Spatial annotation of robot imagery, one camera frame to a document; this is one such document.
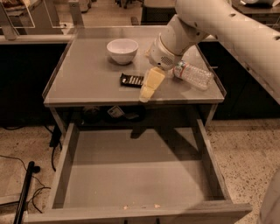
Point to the dark chocolate bar wrapper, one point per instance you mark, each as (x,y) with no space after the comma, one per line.
(133,81)

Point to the grey open top drawer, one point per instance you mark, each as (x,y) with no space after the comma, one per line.
(167,176)

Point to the clear plastic water bottle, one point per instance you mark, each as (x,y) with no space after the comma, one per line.
(193,75)

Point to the dark items under tabletop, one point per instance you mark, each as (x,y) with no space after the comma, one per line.
(113,114)

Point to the grey cabinet table frame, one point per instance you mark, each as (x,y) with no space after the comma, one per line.
(87,76)

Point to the white ceramic bowl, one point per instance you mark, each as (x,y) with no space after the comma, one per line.
(122,50)

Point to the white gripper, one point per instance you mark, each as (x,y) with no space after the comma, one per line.
(160,56)

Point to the white horizontal rail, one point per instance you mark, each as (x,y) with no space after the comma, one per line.
(34,39)

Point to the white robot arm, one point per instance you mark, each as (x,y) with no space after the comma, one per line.
(253,44)

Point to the black pole on floor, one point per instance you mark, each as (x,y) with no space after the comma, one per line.
(31,168)

